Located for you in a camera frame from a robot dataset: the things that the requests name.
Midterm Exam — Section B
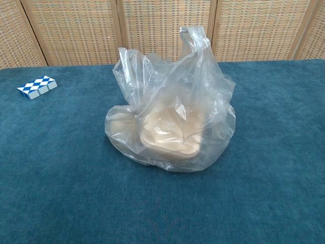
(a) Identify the woven rattan folding screen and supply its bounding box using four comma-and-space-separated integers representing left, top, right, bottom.
0, 0, 325, 69

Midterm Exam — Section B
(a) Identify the clear plastic carrier bag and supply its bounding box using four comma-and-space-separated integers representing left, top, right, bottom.
105, 26, 237, 173

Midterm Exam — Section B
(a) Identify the beige round food container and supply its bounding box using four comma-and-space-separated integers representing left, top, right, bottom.
108, 113, 143, 156

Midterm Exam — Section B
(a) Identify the beige rectangular food container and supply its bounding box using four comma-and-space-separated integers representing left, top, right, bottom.
139, 105, 204, 160

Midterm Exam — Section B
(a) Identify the blue white snake cube puzzle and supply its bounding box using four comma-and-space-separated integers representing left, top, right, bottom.
17, 75, 58, 101

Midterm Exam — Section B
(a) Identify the blue velvet table cloth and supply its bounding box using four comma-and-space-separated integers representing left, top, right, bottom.
0, 58, 325, 244

